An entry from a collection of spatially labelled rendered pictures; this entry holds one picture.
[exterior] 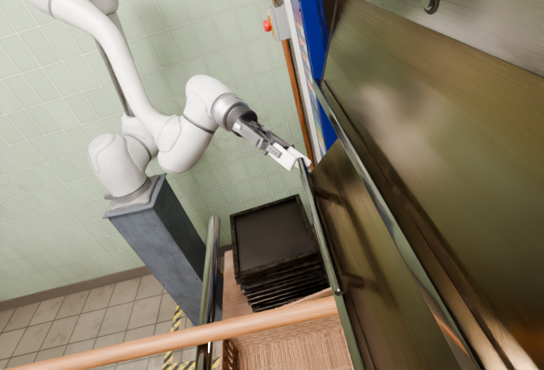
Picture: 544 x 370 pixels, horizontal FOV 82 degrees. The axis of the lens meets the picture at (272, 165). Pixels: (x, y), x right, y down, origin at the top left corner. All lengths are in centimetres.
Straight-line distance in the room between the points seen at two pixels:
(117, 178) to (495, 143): 121
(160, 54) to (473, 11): 145
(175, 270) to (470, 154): 147
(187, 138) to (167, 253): 77
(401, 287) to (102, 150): 108
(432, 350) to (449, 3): 34
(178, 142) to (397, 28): 64
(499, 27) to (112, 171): 122
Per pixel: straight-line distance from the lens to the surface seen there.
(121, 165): 129
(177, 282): 169
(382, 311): 49
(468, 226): 28
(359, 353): 48
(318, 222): 54
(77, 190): 213
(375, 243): 52
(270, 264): 103
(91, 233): 236
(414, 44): 35
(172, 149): 88
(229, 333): 61
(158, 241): 147
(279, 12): 116
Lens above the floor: 171
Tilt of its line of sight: 35 degrees down
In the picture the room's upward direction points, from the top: 18 degrees counter-clockwise
